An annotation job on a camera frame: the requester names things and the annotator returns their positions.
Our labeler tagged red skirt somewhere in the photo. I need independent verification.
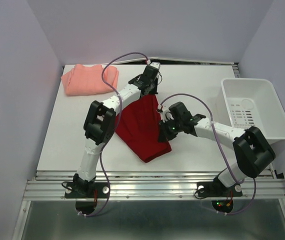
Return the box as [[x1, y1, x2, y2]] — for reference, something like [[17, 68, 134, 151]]
[[115, 94, 172, 163]]

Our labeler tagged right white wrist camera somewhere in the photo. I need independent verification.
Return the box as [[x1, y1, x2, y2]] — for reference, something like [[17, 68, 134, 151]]
[[157, 105, 174, 123]]

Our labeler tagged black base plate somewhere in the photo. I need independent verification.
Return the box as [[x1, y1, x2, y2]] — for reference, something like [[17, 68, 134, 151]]
[[61, 181, 110, 199], [197, 181, 243, 199]]

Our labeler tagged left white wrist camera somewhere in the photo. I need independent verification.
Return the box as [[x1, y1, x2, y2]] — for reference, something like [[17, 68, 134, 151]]
[[149, 62, 161, 72]]

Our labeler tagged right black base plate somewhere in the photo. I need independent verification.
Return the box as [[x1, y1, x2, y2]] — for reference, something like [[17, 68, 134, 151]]
[[197, 181, 243, 199]]

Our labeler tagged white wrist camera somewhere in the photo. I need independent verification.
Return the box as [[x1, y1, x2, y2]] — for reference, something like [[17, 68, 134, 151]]
[[149, 62, 161, 72], [157, 105, 174, 123]]

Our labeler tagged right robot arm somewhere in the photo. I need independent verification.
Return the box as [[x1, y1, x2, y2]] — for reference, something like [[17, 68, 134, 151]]
[[157, 102, 276, 198]]

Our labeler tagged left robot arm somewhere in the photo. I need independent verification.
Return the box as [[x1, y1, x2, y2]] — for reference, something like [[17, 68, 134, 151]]
[[71, 62, 161, 197]]

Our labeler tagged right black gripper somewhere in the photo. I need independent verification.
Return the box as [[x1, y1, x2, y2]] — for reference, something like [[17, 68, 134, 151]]
[[157, 117, 183, 143]]

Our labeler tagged white backdrop board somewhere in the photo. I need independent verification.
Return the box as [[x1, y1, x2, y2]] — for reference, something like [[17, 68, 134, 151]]
[[113, 57, 238, 66]]

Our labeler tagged aluminium rail frame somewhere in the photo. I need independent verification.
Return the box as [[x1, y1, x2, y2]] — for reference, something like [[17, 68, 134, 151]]
[[12, 62, 285, 240]]

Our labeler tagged white plastic bin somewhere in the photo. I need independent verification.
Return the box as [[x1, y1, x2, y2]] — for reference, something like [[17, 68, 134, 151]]
[[215, 78, 285, 144]]

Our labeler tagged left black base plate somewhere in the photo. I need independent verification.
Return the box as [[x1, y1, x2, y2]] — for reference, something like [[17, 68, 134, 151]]
[[61, 181, 110, 199]]

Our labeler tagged pink pleated skirt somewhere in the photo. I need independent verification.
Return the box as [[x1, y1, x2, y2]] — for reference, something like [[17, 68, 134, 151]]
[[61, 64, 119, 96]]

